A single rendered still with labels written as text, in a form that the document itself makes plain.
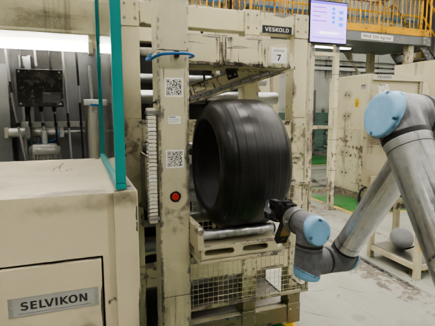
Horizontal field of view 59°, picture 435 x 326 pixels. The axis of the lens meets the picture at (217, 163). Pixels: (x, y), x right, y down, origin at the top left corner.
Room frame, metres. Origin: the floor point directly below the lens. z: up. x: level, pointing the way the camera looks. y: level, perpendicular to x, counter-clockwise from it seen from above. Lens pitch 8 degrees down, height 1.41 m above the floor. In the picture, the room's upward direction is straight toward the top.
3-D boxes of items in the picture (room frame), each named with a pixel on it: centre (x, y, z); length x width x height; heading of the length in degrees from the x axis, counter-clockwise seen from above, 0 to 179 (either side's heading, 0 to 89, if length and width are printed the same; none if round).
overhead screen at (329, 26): (5.32, -1.48, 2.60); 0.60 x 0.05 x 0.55; 110
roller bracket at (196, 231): (1.67, 0.13, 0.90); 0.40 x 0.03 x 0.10; 20
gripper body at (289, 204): (1.39, -0.25, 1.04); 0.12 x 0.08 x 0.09; 20
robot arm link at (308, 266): (1.22, -0.31, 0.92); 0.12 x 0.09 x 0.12; 114
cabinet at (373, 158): (5.75, -2.76, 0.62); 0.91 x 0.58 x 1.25; 110
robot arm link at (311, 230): (1.23, -0.31, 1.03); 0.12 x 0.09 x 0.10; 20
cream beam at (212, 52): (2.05, -0.05, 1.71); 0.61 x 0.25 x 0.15; 110
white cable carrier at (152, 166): (1.56, 0.27, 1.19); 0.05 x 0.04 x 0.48; 20
